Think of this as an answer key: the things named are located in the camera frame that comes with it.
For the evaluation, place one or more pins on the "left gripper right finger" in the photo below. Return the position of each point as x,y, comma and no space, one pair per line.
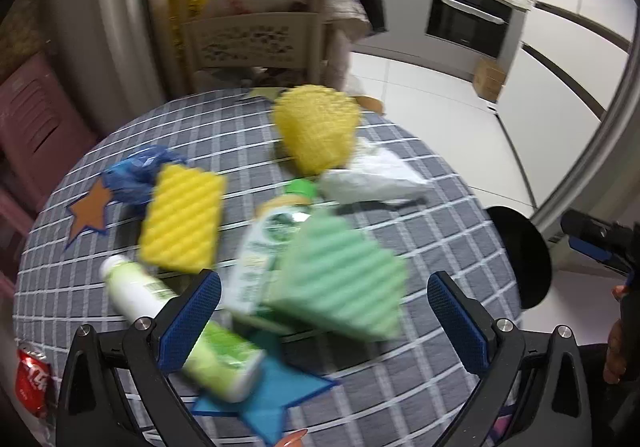
465,321

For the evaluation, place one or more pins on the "orange star coaster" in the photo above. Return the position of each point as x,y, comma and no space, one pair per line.
89,211

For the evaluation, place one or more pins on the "yellow foam fruit net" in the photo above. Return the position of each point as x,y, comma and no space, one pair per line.
317,126

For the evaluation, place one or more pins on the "green wavy sponge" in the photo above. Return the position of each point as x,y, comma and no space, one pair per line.
336,278

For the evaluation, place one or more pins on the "white green lying bottle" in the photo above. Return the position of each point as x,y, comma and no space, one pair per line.
216,358

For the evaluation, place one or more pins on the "blue star coaster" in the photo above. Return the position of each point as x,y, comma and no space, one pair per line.
279,388

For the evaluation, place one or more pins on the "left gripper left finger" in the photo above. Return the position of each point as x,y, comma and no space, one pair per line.
181,321

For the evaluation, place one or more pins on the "built-in black oven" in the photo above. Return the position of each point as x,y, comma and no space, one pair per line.
480,25

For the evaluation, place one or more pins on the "yellow wavy sponge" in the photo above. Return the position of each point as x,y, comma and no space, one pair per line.
181,225

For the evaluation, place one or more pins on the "cardboard box on floor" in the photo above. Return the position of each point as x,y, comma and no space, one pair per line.
488,79

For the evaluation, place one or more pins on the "person's right hand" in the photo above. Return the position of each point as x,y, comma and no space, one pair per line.
615,361

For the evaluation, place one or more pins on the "blue plastic bag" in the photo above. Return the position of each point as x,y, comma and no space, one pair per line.
132,180

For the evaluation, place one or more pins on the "pink cloth on rack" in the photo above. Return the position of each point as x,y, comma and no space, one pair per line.
346,23

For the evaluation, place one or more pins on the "white crumpled paper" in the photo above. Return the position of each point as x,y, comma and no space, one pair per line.
373,173

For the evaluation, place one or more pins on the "black trash bin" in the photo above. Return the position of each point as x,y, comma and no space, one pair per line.
527,253

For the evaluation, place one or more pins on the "grey checked tablecloth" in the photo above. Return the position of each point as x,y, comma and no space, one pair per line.
402,392

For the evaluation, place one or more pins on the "red cola can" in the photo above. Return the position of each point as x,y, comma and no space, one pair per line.
32,380

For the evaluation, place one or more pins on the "green cap white bottle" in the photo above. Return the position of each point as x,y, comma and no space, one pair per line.
274,225

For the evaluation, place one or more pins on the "pink plastic stool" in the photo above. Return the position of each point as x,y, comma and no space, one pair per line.
42,134

